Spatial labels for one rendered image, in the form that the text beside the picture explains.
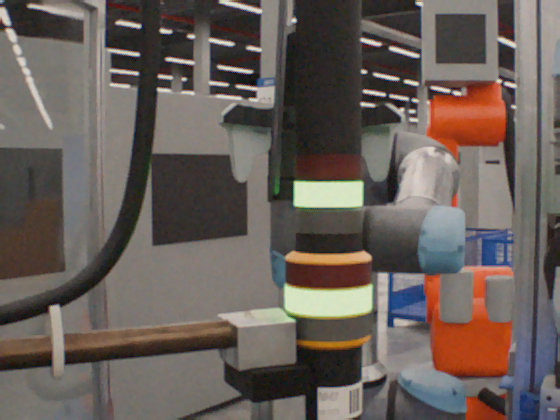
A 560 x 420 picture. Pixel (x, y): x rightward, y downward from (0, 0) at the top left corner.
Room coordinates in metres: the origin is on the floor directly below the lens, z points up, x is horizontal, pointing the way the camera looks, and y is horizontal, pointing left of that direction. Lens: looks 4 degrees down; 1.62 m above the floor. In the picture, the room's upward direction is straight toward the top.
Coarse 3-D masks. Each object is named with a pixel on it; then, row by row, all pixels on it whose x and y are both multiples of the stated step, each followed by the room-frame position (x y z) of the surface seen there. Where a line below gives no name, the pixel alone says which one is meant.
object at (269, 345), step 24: (240, 312) 0.36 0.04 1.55; (240, 336) 0.33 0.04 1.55; (264, 336) 0.33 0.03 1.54; (288, 336) 0.34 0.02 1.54; (240, 360) 0.33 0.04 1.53; (264, 360) 0.33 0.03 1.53; (288, 360) 0.34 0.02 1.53; (240, 384) 0.34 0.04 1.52; (264, 384) 0.33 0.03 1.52; (288, 384) 0.33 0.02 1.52; (264, 408) 0.34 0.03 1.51; (288, 408) 0.34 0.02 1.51
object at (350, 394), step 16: (304, 352) 0.35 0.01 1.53; (320, 352) 0.35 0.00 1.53; (336, 352) 0.35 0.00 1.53; (352, 352) 0.35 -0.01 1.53; (320, 368) 0.35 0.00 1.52; (336, 368) 0.35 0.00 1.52; (352, 368) 0.35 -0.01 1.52; (320, 384) 0.35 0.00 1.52; (336, 384) 0.35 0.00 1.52; (352, 384) 0.35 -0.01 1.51; (320, 400) 0.35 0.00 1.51; (336, 400) 0.35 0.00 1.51; (352, 400) 0.35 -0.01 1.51; (320, 416) 0.35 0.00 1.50; (336, 416) 0.35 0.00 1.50; (352, 416) 0.35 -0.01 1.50
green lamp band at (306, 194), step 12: (300, 192) 0.35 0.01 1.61; (312, 192) 0.35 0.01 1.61; (324, 192) 0.35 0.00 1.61; (336, 192) 0.35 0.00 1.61; (348, 192) 0.35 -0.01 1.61; (360, 192) 0.36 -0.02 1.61; (300, 204) 0.35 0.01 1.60; (312, 204) 0.35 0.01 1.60; (324, 204) 0.35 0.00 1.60; (336, 204) 0.35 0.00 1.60; (348, 204) 0.35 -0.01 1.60; (360, 204) 0.36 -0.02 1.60
